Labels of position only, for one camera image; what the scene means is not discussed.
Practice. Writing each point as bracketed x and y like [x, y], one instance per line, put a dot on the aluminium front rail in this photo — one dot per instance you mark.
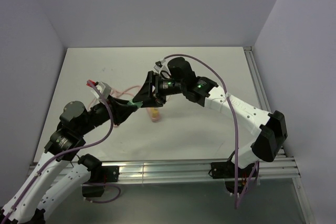
[193, 171]

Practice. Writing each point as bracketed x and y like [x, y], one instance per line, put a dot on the aluminium side rail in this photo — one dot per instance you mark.
[259, 88]

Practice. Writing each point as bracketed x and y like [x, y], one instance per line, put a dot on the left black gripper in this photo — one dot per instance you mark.
[122, 110]

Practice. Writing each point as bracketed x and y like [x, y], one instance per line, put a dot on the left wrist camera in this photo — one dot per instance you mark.
[99, 90]

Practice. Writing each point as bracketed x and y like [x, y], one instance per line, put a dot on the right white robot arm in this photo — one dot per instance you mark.
[259, 134]

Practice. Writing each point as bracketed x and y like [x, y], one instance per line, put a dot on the yellow plug adapter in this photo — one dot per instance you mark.
[155, 113]

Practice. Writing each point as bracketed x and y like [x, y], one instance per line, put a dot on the green plug adapter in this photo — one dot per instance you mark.
[136, 104]

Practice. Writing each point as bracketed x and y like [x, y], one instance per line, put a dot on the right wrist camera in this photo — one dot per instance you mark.
[161, 68]

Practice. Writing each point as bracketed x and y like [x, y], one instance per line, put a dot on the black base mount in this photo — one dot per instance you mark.
[100, 180]
[226, 170]

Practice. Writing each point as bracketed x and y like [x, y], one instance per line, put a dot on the pink power strip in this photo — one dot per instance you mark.
[150, 115]

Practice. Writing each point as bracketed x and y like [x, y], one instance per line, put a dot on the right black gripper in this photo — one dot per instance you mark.
[145, 93]

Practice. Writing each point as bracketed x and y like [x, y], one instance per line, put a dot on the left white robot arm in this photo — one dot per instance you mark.
[63, 146]

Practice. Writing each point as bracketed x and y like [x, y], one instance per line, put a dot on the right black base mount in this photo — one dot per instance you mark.
[226, 170]

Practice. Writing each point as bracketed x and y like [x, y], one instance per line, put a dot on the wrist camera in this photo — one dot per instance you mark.
[161, 68]
[99, 90]

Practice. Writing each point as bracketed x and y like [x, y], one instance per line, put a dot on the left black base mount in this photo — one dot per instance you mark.
[100, 180]

